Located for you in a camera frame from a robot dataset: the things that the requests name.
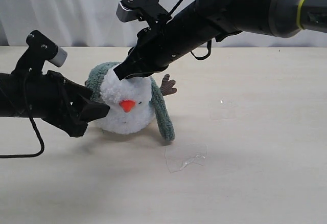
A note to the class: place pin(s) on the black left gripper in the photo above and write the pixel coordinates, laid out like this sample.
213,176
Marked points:
63,103

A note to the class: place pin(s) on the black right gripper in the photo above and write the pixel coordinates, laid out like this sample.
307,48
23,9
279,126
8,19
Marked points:
187,32

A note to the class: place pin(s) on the green knitted scarf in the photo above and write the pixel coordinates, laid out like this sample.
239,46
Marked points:
163,114

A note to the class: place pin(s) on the white fluffy snowman toy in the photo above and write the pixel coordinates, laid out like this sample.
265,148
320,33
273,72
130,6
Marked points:
127,103

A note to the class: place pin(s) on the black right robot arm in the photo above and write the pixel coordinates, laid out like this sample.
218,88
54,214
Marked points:
277,18

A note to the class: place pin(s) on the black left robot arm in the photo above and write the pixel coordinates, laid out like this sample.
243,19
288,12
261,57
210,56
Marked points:
13,96

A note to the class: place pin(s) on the white backdrop curtain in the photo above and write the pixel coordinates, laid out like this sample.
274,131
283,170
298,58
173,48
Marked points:
79,23

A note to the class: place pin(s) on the clear tape piece far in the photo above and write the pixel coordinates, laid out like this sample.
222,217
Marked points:
222,109

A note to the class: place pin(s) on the clear tape piece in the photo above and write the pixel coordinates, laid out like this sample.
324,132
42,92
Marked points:
179,157
222,109

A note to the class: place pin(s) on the clear tape piece near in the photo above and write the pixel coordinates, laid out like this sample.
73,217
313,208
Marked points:
179,157

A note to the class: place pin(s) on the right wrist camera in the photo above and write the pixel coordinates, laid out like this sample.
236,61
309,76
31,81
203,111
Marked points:
150,11

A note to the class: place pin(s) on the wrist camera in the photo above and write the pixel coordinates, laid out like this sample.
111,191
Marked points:
150,11
40,49

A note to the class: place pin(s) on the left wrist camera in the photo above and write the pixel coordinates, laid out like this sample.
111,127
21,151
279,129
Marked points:
40,49

